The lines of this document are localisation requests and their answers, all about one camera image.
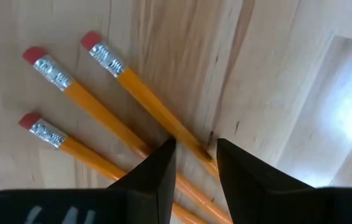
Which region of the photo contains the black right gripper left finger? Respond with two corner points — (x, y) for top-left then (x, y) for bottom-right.
(107, 138), (177, 224)

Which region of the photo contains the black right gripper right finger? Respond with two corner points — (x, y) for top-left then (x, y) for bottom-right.
(216, 138), (316, 224)

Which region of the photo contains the yellow pencil red eraser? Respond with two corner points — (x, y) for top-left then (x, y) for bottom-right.
(22, 46), (234, 224)
(18, 112), (209, 224)
(80, 30), (220, 179)

